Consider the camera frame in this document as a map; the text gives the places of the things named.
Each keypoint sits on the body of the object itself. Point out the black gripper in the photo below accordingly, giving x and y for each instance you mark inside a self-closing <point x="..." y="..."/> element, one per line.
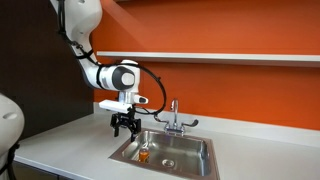
<point x="126" y="120"/>

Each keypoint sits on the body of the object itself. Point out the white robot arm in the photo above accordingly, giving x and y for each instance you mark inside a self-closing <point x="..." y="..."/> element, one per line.
<point x="83" y="16"/>

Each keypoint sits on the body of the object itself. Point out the stainless steel sink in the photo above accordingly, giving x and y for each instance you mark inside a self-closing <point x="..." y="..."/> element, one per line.
<point x="180" y="146"/>

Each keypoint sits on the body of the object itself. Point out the chrome faucet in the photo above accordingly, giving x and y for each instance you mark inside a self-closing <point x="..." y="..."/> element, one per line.
<point x="174" y="128"/>

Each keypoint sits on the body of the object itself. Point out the brown under-counter cabinet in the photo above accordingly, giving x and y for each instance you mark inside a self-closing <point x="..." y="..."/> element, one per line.
<point x="33" y="173"/>

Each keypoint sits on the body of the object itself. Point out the dark wood cabinet panel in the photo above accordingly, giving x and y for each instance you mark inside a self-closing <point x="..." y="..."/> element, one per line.
<point x="43" y="66"/>

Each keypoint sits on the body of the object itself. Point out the white backsplash strip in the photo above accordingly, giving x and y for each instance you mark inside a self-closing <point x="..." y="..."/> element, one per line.
<point x="250" y="131"/>

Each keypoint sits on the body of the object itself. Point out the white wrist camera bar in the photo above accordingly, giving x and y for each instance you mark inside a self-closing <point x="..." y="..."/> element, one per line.
<point x="115" y="106"/>

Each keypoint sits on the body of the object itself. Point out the long white wall shelf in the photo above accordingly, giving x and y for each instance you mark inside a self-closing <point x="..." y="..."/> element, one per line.
<point x="233" y="58"/>

